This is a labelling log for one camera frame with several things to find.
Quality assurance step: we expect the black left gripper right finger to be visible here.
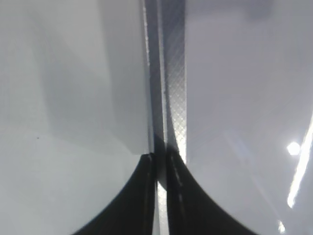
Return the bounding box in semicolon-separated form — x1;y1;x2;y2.
166;146;254;235

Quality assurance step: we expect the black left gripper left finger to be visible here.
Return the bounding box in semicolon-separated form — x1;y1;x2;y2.
75;153;157;235

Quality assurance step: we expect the white board with grey frame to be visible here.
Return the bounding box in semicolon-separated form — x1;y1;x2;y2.
0;0;313;235

